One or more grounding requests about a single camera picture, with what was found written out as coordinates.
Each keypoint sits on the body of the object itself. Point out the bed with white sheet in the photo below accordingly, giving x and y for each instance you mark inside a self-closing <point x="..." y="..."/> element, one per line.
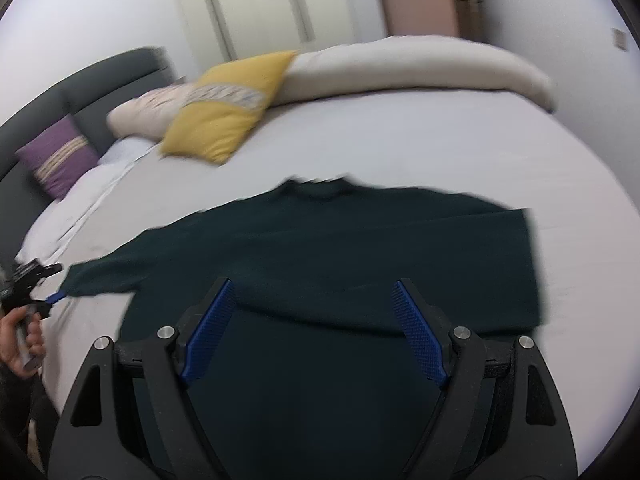
<point x="400" y="150"/>

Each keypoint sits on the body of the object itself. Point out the dark green knit sweater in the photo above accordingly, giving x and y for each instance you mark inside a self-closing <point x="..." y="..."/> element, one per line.
<point x="325" y="250"/>

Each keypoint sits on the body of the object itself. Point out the yellow pillow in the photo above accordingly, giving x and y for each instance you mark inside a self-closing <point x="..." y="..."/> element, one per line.
<point x="210" y="125"/>

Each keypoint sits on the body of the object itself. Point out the purple striped pillow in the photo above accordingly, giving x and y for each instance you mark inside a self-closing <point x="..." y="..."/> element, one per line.
<point x="44" y="146"/>

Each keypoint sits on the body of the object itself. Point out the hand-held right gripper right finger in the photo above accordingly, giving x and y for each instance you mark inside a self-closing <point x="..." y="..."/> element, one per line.
<point x="417" y="335"/>

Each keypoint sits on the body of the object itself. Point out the beige patterned pillow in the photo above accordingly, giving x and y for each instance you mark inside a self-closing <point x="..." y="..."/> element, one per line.
<point x="140" y="110"/>

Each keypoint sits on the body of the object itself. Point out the cream rolled duvet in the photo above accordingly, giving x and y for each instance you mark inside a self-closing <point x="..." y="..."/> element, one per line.
<point x="400" y="65"/>

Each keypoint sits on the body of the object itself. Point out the white pillow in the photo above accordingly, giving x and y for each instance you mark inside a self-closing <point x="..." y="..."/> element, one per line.
<point x="125" y="151"/>

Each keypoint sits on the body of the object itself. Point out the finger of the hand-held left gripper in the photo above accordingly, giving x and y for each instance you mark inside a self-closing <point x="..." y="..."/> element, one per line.
<point x="50" y="268"/>
<point x="56" y="298"/>

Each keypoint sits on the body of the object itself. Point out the wall switch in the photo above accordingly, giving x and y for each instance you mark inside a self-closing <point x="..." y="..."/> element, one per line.
<point x="620" y="39"/>

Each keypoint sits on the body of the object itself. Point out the white wardrobe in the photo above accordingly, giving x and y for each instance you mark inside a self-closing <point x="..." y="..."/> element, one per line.
<point x="250" y="0"/>

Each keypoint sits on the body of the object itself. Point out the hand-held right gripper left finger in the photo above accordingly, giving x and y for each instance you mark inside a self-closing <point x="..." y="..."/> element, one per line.
<point x="210" y="330"/>

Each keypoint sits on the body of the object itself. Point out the grey upholstered headboard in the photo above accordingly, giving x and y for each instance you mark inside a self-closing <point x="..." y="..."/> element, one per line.
<point x="90" y="95"/>

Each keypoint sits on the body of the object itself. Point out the person's left hand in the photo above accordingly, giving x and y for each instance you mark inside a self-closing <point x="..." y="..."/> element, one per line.
<point x="12" y="342"/>

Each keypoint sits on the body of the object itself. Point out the person's left forearm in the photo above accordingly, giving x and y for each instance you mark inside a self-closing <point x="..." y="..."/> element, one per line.
<point x="15" y="405"/>

